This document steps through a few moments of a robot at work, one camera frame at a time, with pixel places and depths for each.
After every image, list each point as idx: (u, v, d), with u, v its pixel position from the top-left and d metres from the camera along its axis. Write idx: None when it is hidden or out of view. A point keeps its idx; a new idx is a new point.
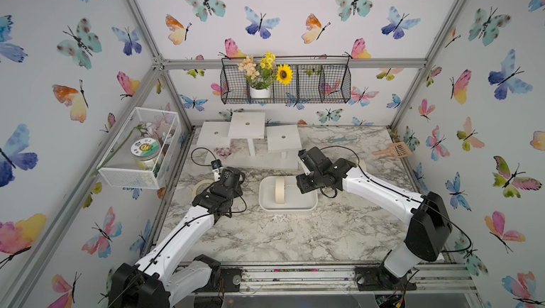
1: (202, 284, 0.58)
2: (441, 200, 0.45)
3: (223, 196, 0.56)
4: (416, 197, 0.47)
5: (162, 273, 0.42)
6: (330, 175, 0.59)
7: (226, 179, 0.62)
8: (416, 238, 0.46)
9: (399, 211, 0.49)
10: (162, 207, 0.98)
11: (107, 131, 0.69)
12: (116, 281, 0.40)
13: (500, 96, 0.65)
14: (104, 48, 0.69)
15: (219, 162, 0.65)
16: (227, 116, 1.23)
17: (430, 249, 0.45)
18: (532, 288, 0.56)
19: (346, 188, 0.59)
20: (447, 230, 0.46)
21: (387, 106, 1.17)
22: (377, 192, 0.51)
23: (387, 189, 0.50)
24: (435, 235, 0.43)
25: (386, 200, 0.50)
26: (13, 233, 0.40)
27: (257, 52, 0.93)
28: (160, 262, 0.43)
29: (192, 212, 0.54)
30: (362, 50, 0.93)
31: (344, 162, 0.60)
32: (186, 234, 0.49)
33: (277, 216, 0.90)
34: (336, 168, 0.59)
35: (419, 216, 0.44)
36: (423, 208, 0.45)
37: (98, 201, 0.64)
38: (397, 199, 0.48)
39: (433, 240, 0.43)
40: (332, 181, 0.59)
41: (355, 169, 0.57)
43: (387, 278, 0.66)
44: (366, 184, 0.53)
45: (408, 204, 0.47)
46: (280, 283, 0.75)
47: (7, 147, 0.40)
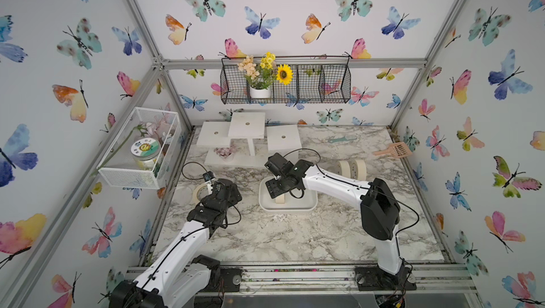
1: (199, 289, 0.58)
2: (385, 184, 0.51)
3: (216, 209, 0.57)
4: (363, 183, 0.53)
5: (162, 288, 0.43)
6: (291, 176, 0.63)
7: (218, 191, 0.63)
8: (367, 220, 0.51)
9: (351, 200, 0.54)
10: (162, 207, 0.98)
11: (106, 131, 0.69)
12: (114, 301, 0.40)
13: (500, 96, 0.65)
14: (104, 48, 0.69)
15: (210, 173, 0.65)
16: (227, 116, 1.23)
17: (382, 228, 0.50)
18: (532, 288, 0.56)
19: (308, 186, 0.62)
20: (396, 208, 0.52)
21: (387, 106, 1.17)
22: (331, 185, 0.56)
23: (340, 181, 0.56)
24: (384, 216, 0.49)
25: (340, 191, 0.55)
26: (13, 233, 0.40)
27: (257, 52, 0.93)
28: (159, 278, 0.44)
29: (188, 227, 0.55)
30: (362, 50, 0.93)
31: (302, 162, 0.65)
32: (183, 249, 0.50)
33: (277, 216, 0.90)
34: (296, 169, 0.63)
35: (367, 202, 0.49)
36: (372, 193, 0.51)
37: (98, 201, 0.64)
38: (348, 189, 0.53)
39: (383, 220, 0.48)
40: (294, 182, 0.62)
41: (312, 168, 0.62)
43: (389, 279, 0.65)
44: (323, 179, 0.58)
45: (358, 191, 0.52)
46: (279, 283, 0.75)
47: (7, 147, 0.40)
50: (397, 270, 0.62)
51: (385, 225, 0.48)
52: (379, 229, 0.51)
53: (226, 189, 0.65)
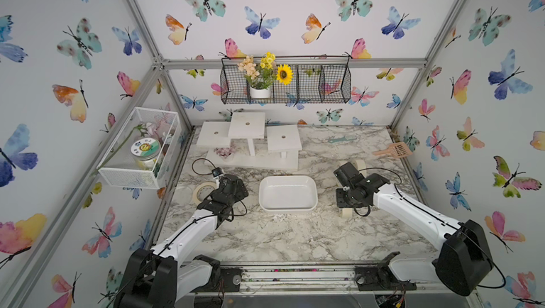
1: (199, 285, 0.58)
2: (482, 230, 0.42)
3: (223, 202, 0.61)
4: (452, 222, 0.45)
5: (177, 256, 0.45)
6: (361, 189, 0.59)
7: (224, 186, 0.67)
8: (446, 265, 0.44)
9: (431, 235, 0.47)
10: (162, 207, 0.98)
11: (106, 131, 0.69)
12: (131, 265, 0.42)
13: (500, 96, 0.65)
14: (104, 48, 0.69)
15: (218, 169, 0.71)
16: (227, 116, 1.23)
17: (463, 282, 0.42)
18: (532, 288, 0.56)
19: (377, 204, 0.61)
20: (487, 267, 0.42)
21: (387, 106, 1.17)
22: (409, 211, 0.50)
23: (421, 210, 0.49)
24: (470, 265, 0.40)
25: (419, 221, 0.49)
26: (13, 233, 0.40)
27: (258, 52, 0.93)
28: (174, 248, 0.47)
29: (199, 213, 0.59)
30: (362, 50, 0.93)
31: (377, 177, 0.60)
32: (195, 229, 0.53)
33: (277, 216, 0.90)
34: (368, 182, 0.59)
35: (453, 243, 0.41)
36: (460, 236, 0.42)
37: (98, 201, 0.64)
38: (431, 221, 0.46)
39: (468, 270, 0.40)
40: (363, 194, 0.59)
41: (387, 186, 0.57)
43: (386, 274, 0.66)
44: (394, 196, 0.54)
45: (442, 228, 0.44)
46: (279, 283, 0.75)
47: (7, 147, 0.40)
50: (402, 277, 0.62)
51: (470, 277, 0.40)
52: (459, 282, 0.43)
53: (233, 182, 0.69)
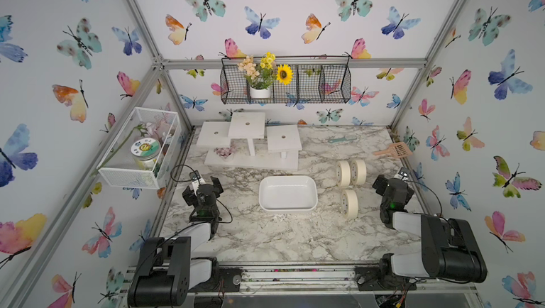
1: (206, 278, 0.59)
2: (468, 229, 0.47)
3: (209, 216, 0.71)
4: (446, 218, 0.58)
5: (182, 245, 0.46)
6: (387, 215, 0.71)
7: (200, 200, 0.67)
8: (426, 245, 0.49)
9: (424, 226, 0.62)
10: (162, 207, 0.98)
11: (106, 131, 0.69)
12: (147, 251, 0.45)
13: (500, 96, 0.65)
14: (104, 48, 0.69)
15: (196, 173, 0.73)
16: (227, 116, 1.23)
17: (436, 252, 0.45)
18: (532, 288, 0.56)
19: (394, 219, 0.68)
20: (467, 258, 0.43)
21: (387, 106, 1.17)
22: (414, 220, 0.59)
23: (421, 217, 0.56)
24: (443, 240, 0.45)
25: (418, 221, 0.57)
26: (13, 233, 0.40)
27: (258, 52, 0.95)
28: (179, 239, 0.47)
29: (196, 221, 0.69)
30: (362, 50, 0.93)
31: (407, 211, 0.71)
32: (195, 228, 0.58)
33: (277, 216, 0.90)
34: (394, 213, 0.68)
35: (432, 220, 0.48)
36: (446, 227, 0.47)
37: (98, 201, 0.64)
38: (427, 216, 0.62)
39: (439, 240, 0.45)
40: (386, 219, 0.71)
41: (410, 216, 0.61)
43: (384, 266, 0.69)
44: (408, 230, 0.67)
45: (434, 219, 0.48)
46: (279, 283, 0.75)
47: (7, 147, 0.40)
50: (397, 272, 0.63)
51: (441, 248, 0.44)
52: (438, 260, 0.44)
53: (208, 196, 0.68)
